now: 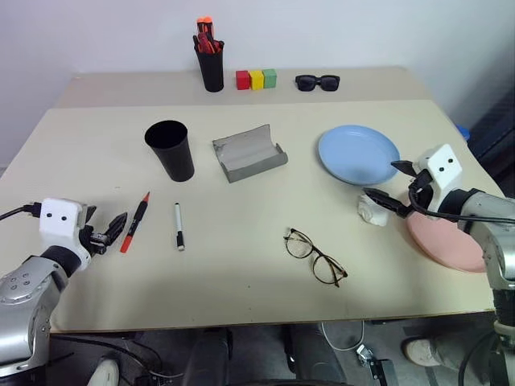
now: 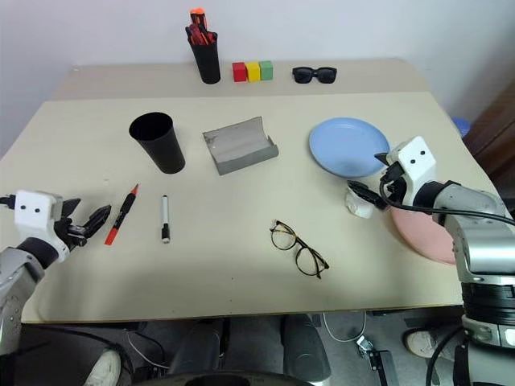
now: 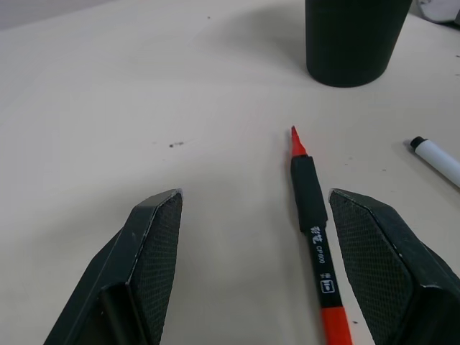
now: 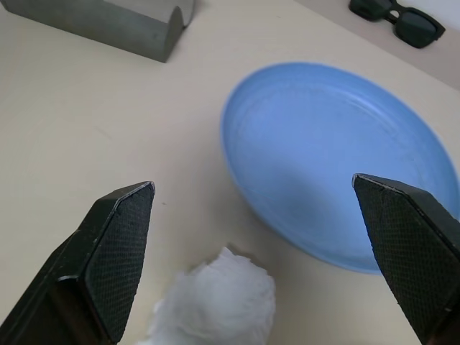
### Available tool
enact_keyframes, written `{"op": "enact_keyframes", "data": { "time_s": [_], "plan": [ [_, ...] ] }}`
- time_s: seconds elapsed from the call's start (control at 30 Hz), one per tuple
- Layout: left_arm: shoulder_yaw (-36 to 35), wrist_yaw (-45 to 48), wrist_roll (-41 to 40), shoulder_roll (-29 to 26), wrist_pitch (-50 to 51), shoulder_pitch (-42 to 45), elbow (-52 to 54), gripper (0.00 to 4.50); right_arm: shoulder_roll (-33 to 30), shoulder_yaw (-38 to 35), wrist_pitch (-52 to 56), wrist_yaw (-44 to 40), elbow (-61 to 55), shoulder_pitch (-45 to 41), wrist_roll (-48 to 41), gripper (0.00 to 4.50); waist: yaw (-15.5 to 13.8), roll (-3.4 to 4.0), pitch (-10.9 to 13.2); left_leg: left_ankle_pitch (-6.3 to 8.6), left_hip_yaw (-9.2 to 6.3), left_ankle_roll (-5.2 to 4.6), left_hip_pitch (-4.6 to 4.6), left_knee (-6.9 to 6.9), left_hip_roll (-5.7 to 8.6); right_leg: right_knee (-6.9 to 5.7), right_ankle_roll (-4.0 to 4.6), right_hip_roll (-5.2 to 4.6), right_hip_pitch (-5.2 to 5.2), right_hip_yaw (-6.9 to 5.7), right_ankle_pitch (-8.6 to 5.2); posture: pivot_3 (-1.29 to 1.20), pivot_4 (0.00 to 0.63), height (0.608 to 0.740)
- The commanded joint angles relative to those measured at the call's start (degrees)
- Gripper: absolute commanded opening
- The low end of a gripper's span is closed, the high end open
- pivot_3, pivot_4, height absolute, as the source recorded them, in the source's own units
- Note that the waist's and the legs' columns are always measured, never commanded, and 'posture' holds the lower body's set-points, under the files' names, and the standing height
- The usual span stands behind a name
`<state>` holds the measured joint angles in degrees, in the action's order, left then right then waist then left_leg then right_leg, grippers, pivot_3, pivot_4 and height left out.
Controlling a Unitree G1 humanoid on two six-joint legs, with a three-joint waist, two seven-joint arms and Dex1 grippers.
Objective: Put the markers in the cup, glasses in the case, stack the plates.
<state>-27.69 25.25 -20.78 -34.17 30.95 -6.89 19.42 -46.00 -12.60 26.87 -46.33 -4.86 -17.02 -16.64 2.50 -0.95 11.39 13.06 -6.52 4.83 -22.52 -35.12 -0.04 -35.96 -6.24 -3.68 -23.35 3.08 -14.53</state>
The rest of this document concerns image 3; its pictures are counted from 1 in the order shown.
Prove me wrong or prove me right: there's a black cylindrical pen holder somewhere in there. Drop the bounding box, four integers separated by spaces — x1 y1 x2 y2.
304 0 413 88

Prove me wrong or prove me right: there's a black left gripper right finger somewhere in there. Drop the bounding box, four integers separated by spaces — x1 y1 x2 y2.
327 188 460 345

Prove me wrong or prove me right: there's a white object with dark edge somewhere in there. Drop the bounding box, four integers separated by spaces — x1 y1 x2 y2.
419 0 460 24

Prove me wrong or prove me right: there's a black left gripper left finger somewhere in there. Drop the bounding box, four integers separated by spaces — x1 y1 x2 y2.
42 188 184 345

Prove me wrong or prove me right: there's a red and black pencil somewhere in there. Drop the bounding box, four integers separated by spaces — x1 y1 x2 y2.
290 125 354 345

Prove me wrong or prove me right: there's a white marker with black cap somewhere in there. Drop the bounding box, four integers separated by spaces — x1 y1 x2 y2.
409 136 460 189

